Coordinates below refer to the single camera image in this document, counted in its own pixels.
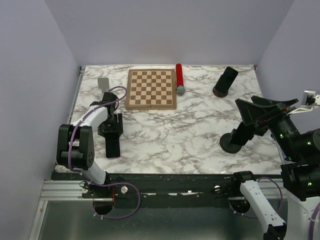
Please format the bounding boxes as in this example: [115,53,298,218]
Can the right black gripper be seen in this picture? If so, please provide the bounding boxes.
[236,94,303,159]

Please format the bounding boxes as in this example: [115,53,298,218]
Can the purple-cased black phone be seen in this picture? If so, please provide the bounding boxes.
[105,133,121,159]

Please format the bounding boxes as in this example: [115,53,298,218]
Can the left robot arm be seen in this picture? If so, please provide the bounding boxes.
[56,92,123,198]

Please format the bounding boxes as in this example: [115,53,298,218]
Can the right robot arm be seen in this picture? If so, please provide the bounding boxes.
[226,96,320,240]

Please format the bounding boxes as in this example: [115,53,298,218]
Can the grey metal phone stand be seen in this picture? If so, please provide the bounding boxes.
[97,77,110,94]

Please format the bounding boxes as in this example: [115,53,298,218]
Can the brown round phone stand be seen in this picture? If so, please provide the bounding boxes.
[212,86,229,98]

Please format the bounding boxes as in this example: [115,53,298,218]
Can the black round phone stand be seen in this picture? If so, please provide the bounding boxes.
[219,133,242,154]

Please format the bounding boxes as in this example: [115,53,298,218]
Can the wooden chessboard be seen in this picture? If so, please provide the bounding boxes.
[125,69,177,110]

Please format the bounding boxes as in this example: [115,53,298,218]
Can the black front mounting rail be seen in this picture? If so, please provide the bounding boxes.
[82,172,288,210]

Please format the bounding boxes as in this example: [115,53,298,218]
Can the red handled microphone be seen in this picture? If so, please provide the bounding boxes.
[175,63,185,96]

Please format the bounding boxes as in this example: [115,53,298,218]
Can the left aluminium extrusion rail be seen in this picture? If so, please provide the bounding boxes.
[41,179,96,201]

